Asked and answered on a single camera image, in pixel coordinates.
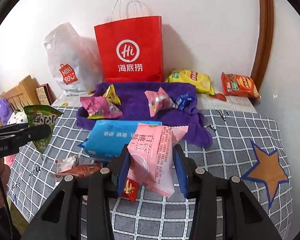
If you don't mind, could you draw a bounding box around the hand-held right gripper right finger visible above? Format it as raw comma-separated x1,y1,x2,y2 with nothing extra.
172,145,283,240

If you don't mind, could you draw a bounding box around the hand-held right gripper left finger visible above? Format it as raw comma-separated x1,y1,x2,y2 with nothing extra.
21,144,132,240

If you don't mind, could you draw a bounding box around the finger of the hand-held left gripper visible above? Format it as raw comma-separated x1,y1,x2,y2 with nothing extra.
0,123,28,137
0,124,52,144

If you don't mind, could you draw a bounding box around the green snack packet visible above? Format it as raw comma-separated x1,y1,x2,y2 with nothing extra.
23,104,63,154

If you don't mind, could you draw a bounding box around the small red snack packet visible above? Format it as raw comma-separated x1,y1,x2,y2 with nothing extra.
121,177,138,202

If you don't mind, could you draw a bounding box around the light pink snack packet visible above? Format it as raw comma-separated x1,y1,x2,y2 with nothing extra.
127,123,189,197

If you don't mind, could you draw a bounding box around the orange red snack wrapper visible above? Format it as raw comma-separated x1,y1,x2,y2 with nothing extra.
51,163,103,181

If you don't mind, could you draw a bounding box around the white snack packet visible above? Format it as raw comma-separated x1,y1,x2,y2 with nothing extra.
55,155,78,174

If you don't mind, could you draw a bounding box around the magenta snack packet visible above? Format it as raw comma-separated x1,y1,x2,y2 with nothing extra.
80,95,124,119

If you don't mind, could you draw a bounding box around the blue snack packet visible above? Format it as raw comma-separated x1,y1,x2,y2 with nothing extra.
175,93,196,111

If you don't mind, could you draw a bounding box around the pink silver band snack packet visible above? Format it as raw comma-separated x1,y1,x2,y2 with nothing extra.
144,87,178,118

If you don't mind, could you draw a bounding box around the yellow snack packet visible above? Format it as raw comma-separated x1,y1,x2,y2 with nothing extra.
101,84,122,106

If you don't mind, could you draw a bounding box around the person's left hand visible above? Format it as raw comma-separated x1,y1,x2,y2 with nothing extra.
0,158,12,204

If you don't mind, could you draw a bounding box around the white polka dot pillow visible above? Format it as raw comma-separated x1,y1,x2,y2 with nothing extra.
6,109,28,126

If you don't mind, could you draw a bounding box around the purple plush toy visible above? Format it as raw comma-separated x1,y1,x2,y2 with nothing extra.
0,97,13,126

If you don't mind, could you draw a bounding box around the patterned hardcover book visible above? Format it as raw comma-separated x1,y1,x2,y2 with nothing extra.
35,83,57,106

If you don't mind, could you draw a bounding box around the wooden headboard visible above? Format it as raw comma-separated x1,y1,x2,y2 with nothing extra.
0,75,41,111

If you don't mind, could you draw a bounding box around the blue tissue pack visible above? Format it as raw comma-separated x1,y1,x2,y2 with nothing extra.
77,119,163,163

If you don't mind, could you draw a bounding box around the grey checked blanket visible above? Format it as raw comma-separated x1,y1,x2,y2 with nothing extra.
6,106,291,240

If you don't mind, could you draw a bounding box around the purple towel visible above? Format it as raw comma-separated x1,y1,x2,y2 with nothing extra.
76,81,213,148

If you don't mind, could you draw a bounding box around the white plastic shopping bag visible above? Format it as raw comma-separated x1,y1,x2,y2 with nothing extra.
43,22,103,97

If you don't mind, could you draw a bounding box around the yellow chips bag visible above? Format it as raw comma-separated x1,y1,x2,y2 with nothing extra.
165,68,216,96

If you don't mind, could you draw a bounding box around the orange chips bag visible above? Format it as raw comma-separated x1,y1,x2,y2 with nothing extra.
220,72,261,99

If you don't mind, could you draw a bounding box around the red paper bag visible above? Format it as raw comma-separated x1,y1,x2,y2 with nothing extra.
94,0,164,83

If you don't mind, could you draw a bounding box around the brown wooden door frame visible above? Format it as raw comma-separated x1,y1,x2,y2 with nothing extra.
249,0,275,91

